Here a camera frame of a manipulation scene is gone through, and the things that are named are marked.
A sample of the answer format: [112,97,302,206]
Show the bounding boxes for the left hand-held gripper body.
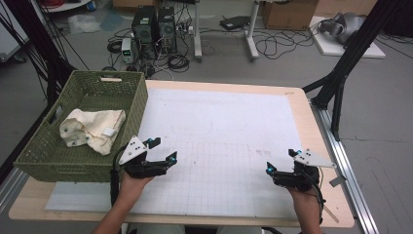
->
[118,135,169,179]

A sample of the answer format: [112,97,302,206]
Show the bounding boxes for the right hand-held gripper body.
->
[272,148,337,192]

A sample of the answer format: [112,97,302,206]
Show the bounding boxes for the cream egg-print shorts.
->
[58,108,127,156]

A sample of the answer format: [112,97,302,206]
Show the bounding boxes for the green woven basket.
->
[13,69,149,183]

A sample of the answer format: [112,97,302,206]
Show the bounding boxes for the person's left hand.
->
[119,171,156,203]

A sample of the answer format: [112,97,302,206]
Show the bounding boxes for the person's right hand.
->
[286,186,322,213]

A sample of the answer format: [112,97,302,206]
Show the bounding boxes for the grey tape tab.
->
[328,175,348,188]

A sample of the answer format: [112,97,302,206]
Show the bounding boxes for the thin wooden stick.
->
[322,204,341,224]

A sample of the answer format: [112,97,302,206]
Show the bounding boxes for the white grid mat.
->
[45,88,323,220]

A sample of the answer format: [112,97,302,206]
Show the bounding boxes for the person's grey trousers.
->
[121,223,265,234]

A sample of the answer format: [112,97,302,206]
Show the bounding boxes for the small white power supply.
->
[121,37,135,65]

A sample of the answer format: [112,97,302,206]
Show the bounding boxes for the white floor board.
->
[308,16,387,59]

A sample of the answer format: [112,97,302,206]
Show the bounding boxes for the large black computer tower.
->
[131,5,160,60]

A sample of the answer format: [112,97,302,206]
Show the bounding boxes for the slim black computer tower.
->
[157,6,178,55]

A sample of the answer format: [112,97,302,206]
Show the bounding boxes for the white desk leg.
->
[193,0,204,62]
[244,0,261,61]

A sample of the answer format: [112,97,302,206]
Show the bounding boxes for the grey headset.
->
[319,12,366,45]

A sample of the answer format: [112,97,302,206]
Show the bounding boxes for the brown cardboard box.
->
[262,0,319,31]

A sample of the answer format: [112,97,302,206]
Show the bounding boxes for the clear plastic bag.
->
[67,13,102,35]

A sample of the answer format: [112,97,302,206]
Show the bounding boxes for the black flat device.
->
[219,15,251,31]

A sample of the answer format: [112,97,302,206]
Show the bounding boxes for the white cabinet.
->
[0,6,29,63]

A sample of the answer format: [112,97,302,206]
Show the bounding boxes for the aluminium rail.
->
[311,103,380,234]

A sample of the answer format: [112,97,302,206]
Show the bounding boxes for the coiled black cable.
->
[167,53,191,73]

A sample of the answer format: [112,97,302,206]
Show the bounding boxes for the loose black floor cables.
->
[252,27,321,60]

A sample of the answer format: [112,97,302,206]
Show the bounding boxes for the black metal frame stand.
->
[302,0,403,141]

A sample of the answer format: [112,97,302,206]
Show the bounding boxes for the black metal stand with cables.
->
[0,0,78,107]

